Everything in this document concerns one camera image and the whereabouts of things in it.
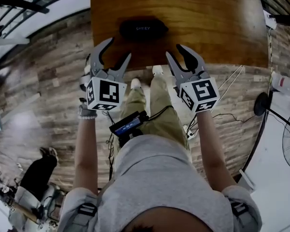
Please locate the white desk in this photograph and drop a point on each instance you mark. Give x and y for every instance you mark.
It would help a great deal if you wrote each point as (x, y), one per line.
(7, 41)

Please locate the white power strip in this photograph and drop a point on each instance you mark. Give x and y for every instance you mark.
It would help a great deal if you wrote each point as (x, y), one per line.
(189, 132)

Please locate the person's white shoe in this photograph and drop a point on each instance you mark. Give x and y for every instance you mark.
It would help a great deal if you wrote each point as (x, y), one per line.
(135, 83)
(157, 70)

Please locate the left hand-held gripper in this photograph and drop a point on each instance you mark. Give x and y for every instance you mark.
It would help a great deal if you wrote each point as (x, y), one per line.
(106, 91)

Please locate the grey wristband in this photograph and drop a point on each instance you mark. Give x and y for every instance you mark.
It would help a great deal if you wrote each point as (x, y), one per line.
(87, 110)

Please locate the black metal railing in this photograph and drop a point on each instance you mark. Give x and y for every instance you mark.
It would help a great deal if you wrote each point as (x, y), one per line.
(17, 5)

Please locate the person's khaki trousers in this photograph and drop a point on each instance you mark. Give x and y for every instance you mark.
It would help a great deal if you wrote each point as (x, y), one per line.
(164, 100)

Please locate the person's right forearm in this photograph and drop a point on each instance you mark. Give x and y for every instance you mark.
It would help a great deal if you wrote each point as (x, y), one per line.
(212, 153)

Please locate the person's grey shirt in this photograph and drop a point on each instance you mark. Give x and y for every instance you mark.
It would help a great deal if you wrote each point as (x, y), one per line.
(154, 178)

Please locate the black glasses case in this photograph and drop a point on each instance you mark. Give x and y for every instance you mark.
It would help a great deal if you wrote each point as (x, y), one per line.
(142, 30)

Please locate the person's left forearm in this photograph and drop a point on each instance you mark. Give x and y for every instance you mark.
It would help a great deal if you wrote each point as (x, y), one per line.
(85, 153)

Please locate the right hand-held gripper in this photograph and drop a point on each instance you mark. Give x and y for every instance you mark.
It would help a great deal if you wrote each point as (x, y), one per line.
(200, 93)

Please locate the black standing fan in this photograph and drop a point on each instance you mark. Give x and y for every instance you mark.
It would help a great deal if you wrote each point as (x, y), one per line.
(262, 104)

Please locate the brown wooden table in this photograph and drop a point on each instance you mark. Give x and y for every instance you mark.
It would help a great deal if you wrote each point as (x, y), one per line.
(207, 20)

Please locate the person's right white shoe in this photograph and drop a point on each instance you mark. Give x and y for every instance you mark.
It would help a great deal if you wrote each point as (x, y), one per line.
(157, 70)

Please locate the white packet with red print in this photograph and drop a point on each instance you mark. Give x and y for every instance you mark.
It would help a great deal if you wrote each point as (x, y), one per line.
(284, 82)

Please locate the person's left white shoe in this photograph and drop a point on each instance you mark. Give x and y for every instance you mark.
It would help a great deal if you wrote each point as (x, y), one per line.
(135, 83)

